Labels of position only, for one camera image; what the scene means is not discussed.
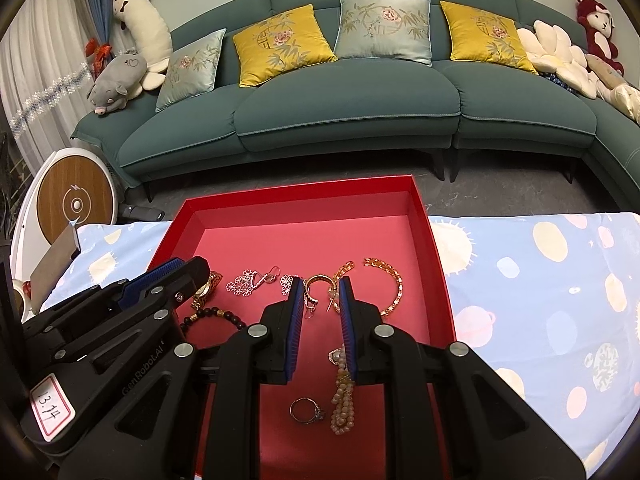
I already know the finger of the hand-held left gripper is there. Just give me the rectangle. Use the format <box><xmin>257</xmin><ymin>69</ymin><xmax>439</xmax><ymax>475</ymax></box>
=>
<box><xmin>100</xmin><ymin>256</ymin><xmax>212</xmax><ymax>306</ymax></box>
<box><xmin>22</xmin><ymin>282</ymin><xmax>202</xmax><ymax>363</ymax></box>

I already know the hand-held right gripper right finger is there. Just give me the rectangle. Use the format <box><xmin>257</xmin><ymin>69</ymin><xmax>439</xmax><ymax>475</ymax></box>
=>
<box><xmin>337</xmin><ymin>276</ymin><xmax>586</xmax><ymax>480</ymax></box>

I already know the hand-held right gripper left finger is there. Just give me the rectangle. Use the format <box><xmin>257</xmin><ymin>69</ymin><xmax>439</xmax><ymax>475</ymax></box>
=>
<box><xmin>57</xmin><ymin>276</ymin><xmax>307</xmax><ymax>480</ymax></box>

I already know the small ring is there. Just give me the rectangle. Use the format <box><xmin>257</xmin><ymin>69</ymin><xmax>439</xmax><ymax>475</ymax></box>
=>
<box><xmin>190</xmin><ymin>270</ymin><xmax>224</xmax><ymax>311</ymax></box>

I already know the dark bead bracelet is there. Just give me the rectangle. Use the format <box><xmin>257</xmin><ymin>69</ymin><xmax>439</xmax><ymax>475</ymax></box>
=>
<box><xmin>179</xmin><ymin>306</ymin><xmax>246</xmax><ymax>338</ymax></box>

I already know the silver ring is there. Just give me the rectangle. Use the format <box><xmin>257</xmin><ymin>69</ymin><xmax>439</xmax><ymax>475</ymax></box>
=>
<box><xmin>289</xmin><ymin>397</ymin><xmax>327</xmax><ymax>423</ymax></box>

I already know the red box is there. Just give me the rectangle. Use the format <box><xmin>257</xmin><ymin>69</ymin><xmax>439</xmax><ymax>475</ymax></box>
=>
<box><xmin>145</xmin><ymin>174</ymin><xmax>458</xmax><ymax>480</ymax></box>

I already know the brown notebook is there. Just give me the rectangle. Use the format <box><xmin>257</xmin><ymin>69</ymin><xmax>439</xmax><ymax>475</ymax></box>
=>
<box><xmin>30</xmin><ymin>223</ymin><xmax>82</xmax><ymax>293</ymax></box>

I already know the white appliance with wooden disc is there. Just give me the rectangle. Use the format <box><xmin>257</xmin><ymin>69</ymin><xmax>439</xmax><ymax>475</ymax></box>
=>
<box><xmin>10</xmin><ymin>147</ymin><xmax>121</xmax><ymax>281</ymax></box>

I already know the white rounded appliance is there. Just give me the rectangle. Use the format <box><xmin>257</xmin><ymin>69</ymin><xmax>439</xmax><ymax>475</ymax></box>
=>
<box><xmin>11</xmin><ymin>280</ymin><xmax>35</xmax><ymax>321</ymax></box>

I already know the blue printed tablecloth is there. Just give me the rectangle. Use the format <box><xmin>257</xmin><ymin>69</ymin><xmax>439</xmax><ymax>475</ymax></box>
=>
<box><xmin>40</xmin><ymin>210</ymin><xmax>640</xmax><ymax>480</ymax></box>

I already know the grey pig plush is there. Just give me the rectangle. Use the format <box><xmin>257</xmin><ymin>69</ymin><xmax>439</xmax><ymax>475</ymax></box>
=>
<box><xmin>87</xmin><ymin>52</ymin><xmax>151</xmax><ymax>116</ymax></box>

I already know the grey-green embroidered cushion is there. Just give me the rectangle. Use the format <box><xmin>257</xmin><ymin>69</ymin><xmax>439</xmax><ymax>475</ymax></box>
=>
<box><xmin>333</xmin><ymin>0</ymin><xmax>432</xmax><ymax>67</ymax></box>
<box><xmin>155</xmin><ymin>28</ymin><xmax>227</xmax><ymax>113</ymax></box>

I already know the red curtain tassel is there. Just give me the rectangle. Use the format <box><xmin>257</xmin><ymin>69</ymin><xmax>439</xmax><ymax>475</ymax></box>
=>
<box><xmin>86</xmin><ymin>37</ymin><xmax>112</xmax><ymax>68</ymax></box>

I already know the green sofa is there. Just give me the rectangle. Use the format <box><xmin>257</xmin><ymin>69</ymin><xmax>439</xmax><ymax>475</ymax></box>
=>
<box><xmin>70</xmin><ymin>0</ymin><xmax>640</xmax><ymax>206</ymax></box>

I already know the white cow plush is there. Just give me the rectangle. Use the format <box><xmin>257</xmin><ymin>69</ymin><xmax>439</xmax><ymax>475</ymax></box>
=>
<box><xmin>111</xmin><ymin>0</ymin><xmax>173</xmax><ymax>88</ymax></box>

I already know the white sheer curtain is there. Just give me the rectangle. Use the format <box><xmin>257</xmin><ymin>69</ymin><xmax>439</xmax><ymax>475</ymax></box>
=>
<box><xmin>0</xmin><ymin>0</ymin><xmax>98</xmax><ymax>181</ymax></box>

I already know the yellow embroidered cushion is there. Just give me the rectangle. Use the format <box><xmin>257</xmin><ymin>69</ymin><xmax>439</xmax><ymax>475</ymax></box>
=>
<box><xmin>232</xmin><ymin>4</ymin><xmax>338</xmax><ymax>87</ymax></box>
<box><xmin>440</xmin><ymin>0</ymin><xmax>538</xmax><ymax>76</ymax></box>

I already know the white flower cushion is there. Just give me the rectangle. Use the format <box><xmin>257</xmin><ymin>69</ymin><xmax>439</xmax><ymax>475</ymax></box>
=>
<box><xmin>516</xmin><ymin>20</ymin><xmax>601</xmax><ymax>98</ymax></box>

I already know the cream satin pillow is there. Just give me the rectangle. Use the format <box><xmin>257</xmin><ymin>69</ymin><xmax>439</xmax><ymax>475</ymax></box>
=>
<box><xmin>612</xmin><ymin>84</ymin><xmax>640</xmax><ymax>126</ymax></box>

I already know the beige plush pillow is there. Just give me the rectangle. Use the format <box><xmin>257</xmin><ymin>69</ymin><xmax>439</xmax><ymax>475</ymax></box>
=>
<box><xmin>585</xmin><ymin>54</ymin><xmax>626</xmax><ymax>106</ymax></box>

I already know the red monkey plush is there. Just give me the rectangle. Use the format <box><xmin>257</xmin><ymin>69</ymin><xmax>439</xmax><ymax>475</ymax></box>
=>
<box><xmin>575</xmin><ymin>0</ymin><xmax>626</xmax><ymax>76</ymax></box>

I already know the gold chain bracelet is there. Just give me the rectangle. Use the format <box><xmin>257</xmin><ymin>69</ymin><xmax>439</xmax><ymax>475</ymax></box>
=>
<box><xmin>363</xmin><ymin>257</ymin><xmax>404</xmax><ymax>318</ymax></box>

